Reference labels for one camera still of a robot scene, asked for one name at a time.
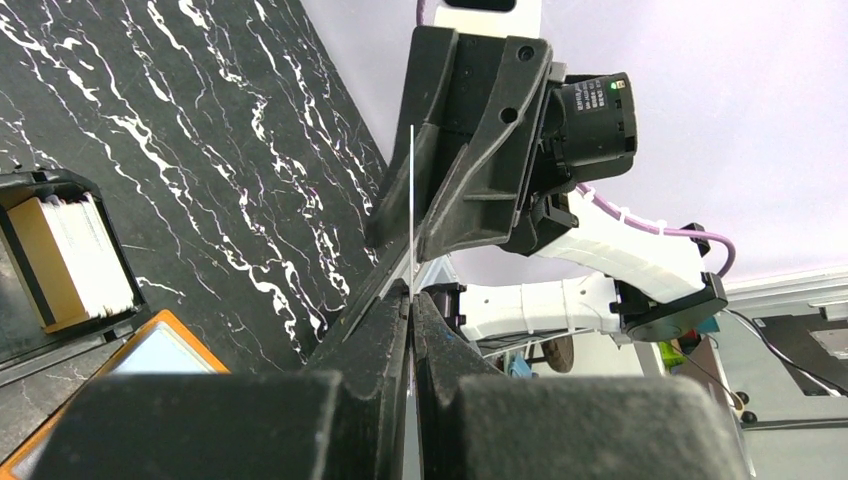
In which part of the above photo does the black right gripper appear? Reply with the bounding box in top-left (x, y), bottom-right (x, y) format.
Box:
top-left (365, 26), bottom-right (637, 261)

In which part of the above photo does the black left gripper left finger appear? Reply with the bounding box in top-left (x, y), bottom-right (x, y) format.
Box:
top-left (32, 281), bottom-right (409, 479)

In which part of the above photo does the orange leather card holder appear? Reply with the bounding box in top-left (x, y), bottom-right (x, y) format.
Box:
top-left (1, 310), bottom-right (229, 479)

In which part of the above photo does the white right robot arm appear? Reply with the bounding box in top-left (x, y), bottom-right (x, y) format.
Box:
top-left (366, 26), bottom-right (728, 342)

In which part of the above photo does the black card box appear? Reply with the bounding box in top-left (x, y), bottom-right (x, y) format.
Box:
top-left (1, 169), bottom-right (150, 383)

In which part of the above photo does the stack of cards in box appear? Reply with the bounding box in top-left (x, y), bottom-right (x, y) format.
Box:
top-left (7, 192), bottom-right (136, 333)

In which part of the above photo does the thin white card edge-on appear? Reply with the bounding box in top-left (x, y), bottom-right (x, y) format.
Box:
top-left (407, 124), bottom-right (417, 304)

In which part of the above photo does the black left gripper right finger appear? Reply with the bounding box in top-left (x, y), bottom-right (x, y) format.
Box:
top-left (411, 294), bottom-right (749, 479)

